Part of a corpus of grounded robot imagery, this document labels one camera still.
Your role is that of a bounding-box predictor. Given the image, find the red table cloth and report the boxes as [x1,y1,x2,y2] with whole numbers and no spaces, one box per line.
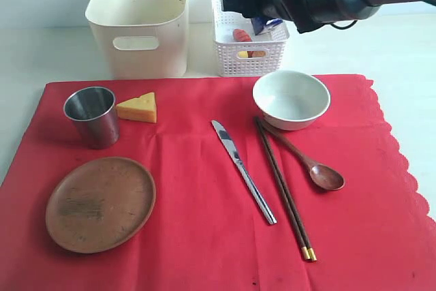
[1,74,435,290]

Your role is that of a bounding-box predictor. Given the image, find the yellow lemon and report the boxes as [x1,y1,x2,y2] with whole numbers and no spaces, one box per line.
[237,51,249,59]

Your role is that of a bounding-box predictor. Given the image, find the blue white milk carton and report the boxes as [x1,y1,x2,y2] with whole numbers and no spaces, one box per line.
[250,16,283,35]

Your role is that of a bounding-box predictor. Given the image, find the dark wooden chopstick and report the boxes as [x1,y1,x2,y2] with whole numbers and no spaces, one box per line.
[255,117,317,262]
[253,117,311,263]

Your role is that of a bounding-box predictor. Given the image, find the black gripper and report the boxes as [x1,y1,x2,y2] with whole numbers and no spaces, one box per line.
[221,0,324,33]

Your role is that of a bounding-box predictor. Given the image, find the silver table knife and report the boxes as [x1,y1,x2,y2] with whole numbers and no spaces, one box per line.
[211,120,277,225]

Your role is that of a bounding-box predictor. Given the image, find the white ceramic bowl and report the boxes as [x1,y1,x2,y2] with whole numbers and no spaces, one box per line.
[252,70,331,131]

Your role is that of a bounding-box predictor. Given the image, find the dark wooden chopstick left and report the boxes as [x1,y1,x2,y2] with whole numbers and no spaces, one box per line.
[253,117,311,263]

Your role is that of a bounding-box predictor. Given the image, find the stainless steel cup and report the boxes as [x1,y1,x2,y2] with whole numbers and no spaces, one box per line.
[63,86,119,149]

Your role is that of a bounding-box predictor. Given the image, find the brown wooden spoon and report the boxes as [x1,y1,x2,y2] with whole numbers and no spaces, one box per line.
[260,120,345,191]

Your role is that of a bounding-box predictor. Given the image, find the yellow cheese wedge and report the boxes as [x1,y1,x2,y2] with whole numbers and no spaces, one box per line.
[116,92,157,123]

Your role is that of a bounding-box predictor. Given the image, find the white perforated plastic basket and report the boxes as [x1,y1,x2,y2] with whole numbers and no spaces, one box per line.
[211,0,290,76]

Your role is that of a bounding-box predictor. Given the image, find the orange fried chicken nugget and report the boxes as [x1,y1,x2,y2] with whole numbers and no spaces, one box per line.
[252,50,266,58]

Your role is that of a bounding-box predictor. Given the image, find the cream plastic bin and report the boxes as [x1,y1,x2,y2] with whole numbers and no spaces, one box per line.
[85,0,189,79]

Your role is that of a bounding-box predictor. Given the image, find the brown wooden plate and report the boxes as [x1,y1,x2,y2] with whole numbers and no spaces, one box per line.
[45,157,156,254]

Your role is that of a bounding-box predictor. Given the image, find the dark wooden chopstick right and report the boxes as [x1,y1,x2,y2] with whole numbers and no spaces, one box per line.
[255,117,317,262]

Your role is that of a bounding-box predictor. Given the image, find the red sausage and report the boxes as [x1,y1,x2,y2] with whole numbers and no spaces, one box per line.
[232,29,253,58]

